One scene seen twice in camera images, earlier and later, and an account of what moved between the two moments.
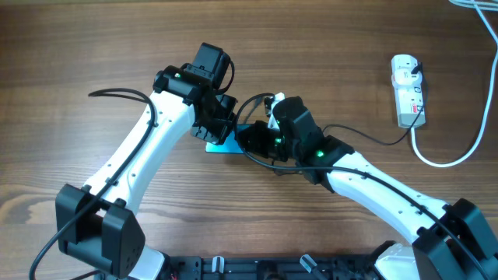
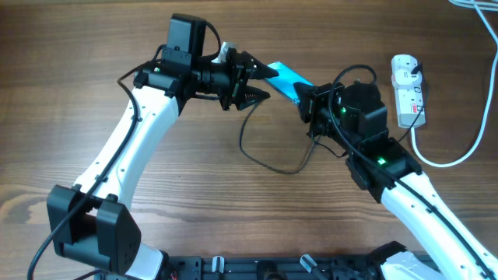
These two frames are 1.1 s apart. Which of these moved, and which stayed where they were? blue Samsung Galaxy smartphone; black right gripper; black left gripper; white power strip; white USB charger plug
Moved: black right gripper; blue Samsung Galaxy smartphone; black left gripper
Stayed: white power strip; white USB charger plug
